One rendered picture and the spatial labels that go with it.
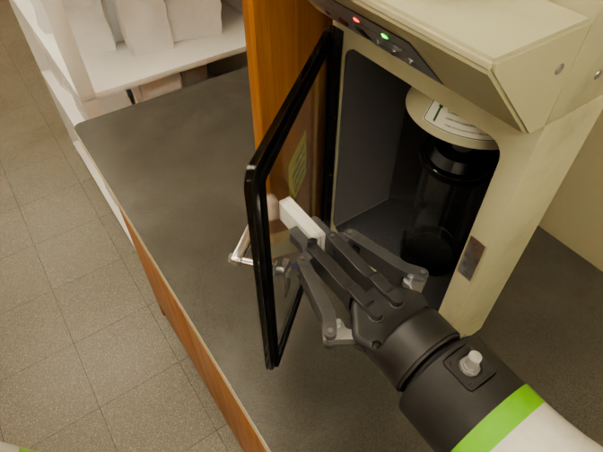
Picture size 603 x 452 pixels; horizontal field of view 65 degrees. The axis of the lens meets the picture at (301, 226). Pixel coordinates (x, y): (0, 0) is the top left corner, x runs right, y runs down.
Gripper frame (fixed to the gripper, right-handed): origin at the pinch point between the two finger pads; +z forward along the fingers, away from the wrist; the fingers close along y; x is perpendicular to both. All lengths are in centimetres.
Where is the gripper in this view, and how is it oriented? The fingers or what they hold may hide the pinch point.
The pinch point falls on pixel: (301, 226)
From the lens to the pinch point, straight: 52.2
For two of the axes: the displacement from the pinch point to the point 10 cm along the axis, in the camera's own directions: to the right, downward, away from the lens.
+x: 0.0, 6.7, 7.4
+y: -8.2, 4.2, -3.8
